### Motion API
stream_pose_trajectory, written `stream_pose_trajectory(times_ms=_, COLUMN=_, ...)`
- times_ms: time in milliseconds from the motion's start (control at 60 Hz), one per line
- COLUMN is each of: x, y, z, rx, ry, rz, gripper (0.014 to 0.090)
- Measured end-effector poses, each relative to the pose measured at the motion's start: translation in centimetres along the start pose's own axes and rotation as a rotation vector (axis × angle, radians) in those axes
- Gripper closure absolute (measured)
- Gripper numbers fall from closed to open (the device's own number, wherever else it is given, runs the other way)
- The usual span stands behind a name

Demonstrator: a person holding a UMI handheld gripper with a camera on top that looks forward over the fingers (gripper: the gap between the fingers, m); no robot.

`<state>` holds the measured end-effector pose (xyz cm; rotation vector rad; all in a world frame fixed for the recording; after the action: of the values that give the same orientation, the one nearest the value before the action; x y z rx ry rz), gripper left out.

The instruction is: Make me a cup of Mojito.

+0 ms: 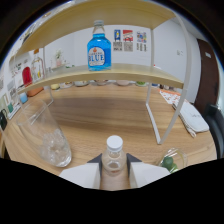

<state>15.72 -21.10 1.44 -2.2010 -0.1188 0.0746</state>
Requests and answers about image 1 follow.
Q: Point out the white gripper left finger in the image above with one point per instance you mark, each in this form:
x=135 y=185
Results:
x=81 y=175

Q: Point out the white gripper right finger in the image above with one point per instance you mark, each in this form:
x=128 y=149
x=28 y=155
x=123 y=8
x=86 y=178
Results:
x=146 y=173

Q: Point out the glass bowl with limes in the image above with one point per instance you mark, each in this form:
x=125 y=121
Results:
x=170 y=162

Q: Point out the clear bottle with red label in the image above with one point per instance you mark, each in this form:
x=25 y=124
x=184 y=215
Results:
x=114 y=156

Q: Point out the light blue cup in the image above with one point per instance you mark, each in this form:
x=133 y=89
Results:
x=23 y=98

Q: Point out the clear glass with ice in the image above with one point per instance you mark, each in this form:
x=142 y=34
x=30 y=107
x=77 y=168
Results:
x=50 y=143

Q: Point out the white fabric pouch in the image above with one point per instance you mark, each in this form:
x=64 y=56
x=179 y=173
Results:
x=191 y=116

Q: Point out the orange printed paper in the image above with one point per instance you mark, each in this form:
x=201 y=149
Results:
x=168 y=96

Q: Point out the black chair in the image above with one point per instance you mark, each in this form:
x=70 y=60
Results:
x=216 y=130

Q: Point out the white bowl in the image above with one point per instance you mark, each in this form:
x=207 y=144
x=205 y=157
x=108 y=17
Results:
x=101 y=82

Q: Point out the orange box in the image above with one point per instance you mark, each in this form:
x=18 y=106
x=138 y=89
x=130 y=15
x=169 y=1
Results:
x=35 y=91

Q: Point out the red liquid bottle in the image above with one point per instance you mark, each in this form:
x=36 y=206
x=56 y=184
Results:
x=27 y=76

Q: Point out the brown door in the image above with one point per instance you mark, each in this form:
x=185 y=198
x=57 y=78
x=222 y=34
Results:
x=206 y=76

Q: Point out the blue liquid bottle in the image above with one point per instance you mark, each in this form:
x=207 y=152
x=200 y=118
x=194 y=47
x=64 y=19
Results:
x=99 y=53

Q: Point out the white frame wooden shelf rack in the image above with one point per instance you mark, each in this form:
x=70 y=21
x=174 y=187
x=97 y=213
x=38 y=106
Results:
x=133 y=71

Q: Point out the colourful wall poster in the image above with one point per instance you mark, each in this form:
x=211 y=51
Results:
x=141 y=41

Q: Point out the red wall poster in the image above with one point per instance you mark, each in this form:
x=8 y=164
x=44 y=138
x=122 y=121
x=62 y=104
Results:
x=127 y=40

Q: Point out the blue wall poster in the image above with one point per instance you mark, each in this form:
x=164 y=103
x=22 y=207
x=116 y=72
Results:
x=117 y=40

